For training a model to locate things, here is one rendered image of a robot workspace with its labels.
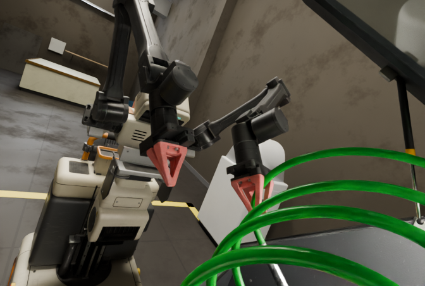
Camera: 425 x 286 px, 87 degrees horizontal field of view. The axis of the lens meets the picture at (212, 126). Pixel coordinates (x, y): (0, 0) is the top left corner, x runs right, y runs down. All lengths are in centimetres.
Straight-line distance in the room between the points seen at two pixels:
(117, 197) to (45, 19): 955
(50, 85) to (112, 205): 609
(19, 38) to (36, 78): 317
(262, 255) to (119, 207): 96
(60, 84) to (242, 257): 690
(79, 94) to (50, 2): 429
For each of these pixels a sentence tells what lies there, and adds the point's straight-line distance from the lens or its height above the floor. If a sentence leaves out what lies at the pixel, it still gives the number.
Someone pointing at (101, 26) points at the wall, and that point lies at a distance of 1040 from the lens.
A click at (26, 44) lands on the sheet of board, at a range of 999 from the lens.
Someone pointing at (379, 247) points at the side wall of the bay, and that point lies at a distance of 79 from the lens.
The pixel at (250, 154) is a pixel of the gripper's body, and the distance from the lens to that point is 48.
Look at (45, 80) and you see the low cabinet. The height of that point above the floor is 43.
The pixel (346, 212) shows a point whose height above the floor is 134.
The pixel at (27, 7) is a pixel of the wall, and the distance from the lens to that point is 1043.
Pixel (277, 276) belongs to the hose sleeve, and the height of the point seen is 115.
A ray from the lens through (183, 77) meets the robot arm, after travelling 43.
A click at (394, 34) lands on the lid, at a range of 71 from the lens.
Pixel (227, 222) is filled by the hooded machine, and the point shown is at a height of 33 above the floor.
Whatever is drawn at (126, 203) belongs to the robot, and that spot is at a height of 84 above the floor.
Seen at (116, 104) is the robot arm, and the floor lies 127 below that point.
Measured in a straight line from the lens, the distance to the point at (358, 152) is 44.
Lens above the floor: 139
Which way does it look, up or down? 5 degrees down
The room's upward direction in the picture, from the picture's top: 22 degrees clockwise
